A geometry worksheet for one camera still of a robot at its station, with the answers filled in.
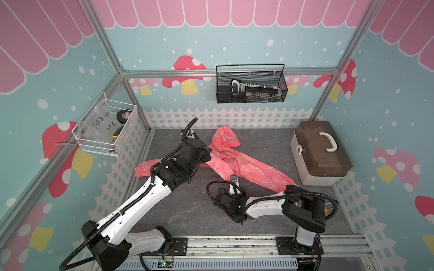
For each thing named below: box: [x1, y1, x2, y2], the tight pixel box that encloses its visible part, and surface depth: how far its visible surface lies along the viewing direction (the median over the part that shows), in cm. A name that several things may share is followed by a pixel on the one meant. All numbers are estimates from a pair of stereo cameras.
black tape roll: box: [116, 109, 133, 124], surface depth 81 cm
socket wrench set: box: [230, 79, 281, 99], surface depth 91 cm
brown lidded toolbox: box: [289, 120, 353, 186], surface depth 89 cm
